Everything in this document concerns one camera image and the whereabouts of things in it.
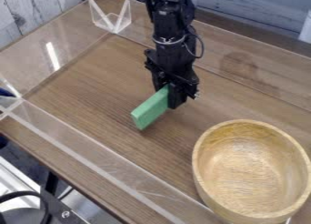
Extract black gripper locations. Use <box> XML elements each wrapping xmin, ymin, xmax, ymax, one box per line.
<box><xmin>144</xmin><ymin>36</ymin><xmax>199</xmax><ymax>109</ymax></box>

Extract green rectangular block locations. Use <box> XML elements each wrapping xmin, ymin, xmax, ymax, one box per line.
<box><xmin>131</xmin><ymin>86</ymin><xmax>170</xmax><ymax>130</ymax></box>

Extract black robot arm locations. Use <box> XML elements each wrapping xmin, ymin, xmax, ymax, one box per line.
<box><xmin>139</xmin><ymin>0</ymin><xmax>204</xmax><ymax>109</ymax></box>

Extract light wooden bowl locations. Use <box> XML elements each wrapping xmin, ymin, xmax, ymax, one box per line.
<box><xmin>192</xmin><ymin>119</ymin><xmax>311</xmax><ymax>224</ymax></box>

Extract black table leg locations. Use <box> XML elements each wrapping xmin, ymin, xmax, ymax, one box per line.
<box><xmin>46</xmin><ymin>172</ymin><xmax>60</xmax><ymax>195</ymax></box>

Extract clear acrylic wall panels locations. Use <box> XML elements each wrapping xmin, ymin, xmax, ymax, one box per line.
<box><xmin>0</xmin><ymin>0</ymin><xmax>311</xmax><ymax>224</ymax></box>

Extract clear acrylic corner bracket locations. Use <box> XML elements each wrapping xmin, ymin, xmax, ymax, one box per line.
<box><xmin>88</xmin><ymin>0</ymin><xmax>131</xmax><ymax>35</ymax></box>

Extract black cable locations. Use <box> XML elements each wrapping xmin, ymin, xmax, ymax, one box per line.
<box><xmin>0</xmin><ymin>190</ymin><xmax>51</xmax><ymax>224</ymax></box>

